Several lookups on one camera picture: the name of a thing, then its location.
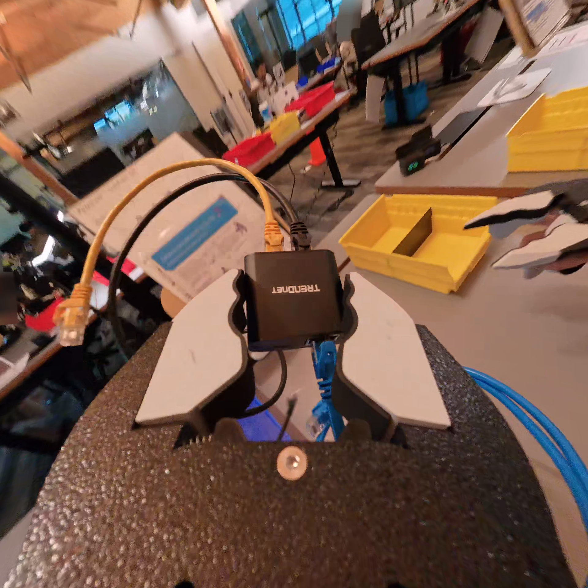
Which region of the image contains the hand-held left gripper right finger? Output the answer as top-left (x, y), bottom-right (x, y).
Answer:
top-left (334, 272), bottom-right (452, 436)

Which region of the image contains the black flat panel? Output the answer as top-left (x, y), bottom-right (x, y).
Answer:
top-left (434, 106), bottom-right (491, 159)

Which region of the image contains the blue ethernet cable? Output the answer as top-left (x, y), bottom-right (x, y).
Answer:
top-left (305, 339), bottom-right (588, 533)

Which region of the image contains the yellow plastic bin with divider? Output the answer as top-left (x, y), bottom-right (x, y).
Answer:
top-left (339, 193), bottom-right (499, 295)

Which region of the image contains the red plastic bin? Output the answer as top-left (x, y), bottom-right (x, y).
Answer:
top-left (223, 133), bottom-right (277, 168)
top-left (285, 82), bottom-right (338, 118)

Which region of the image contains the stack of yellow plastic bins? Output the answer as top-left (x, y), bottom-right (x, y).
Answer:
top-left (507, 87), bottom-right (588, 173)

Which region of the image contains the office table with black legs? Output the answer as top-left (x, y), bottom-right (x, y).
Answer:
top-left (360, 0), bottom-right (488, 125)

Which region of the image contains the blue plastic bin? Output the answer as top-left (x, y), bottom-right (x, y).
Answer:
top-left (236, 397), bottom-right (288, 443)

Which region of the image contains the long office table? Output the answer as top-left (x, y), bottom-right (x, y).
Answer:
top-left (220, 87), bottom-right (364, 189)

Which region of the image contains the white paper sheet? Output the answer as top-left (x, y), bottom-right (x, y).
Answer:
top-left (478, 68), bottom-right (552, 108)

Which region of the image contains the black network switch box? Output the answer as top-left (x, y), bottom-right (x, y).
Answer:
top-left (243, 249), bottom-right (345, 351)

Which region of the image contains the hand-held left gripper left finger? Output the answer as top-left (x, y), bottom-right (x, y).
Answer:
top-left (134, 268), bottom-right (256, 425)

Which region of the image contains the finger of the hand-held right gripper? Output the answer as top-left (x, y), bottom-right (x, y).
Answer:
top-left (463, 190), bottom-right (567, 230)
top-left (491, 213), bottom-right (588, 278)

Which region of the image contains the blue bag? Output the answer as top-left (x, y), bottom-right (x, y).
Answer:
top-left (383, 80), bottom-right (430, 128)

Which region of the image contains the instruction sheet board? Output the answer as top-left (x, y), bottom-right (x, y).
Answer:
top-left (498, 0), bottom-right (572, 51)
top-left (68, 132), bottom-right (288, 318)

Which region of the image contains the black device with green light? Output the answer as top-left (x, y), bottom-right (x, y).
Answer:
top-left (395, 124), bottom-right (445, 177)

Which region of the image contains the yellow ethernet cable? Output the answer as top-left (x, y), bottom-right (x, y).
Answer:
top-left (53, 158), bottom-right (285, 347)

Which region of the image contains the small yellow plastic bin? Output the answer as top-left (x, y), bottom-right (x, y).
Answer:
top-left (269, 111), bottom-right (301, 145)

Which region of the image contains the black power cable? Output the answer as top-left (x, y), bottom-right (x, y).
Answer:
top-left (108, 172), bottom-right (313, 442)

